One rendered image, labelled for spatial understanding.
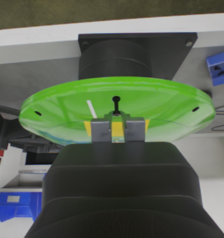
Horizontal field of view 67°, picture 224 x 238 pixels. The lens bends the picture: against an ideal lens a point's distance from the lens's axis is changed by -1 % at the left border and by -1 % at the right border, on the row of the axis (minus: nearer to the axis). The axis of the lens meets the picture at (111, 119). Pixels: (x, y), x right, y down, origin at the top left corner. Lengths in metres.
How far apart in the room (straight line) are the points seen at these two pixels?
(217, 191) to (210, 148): 0.27
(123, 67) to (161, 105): 0.11
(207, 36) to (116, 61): 0.17
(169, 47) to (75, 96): 0.22
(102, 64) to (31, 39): 0.14
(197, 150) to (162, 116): 1.11
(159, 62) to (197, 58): 0.08
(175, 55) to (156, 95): 0.20
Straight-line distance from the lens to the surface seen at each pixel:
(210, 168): 1.32
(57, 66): 0.40
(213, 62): 0.41
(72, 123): 0.21
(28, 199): 1.13
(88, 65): 0.30
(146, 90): 0.17
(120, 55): 0.29
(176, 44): 0.34
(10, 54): 0.40
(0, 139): 0.61
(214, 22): 0.37
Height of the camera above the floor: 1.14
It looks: 18 degrees down
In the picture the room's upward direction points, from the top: 179 degrees clockwise
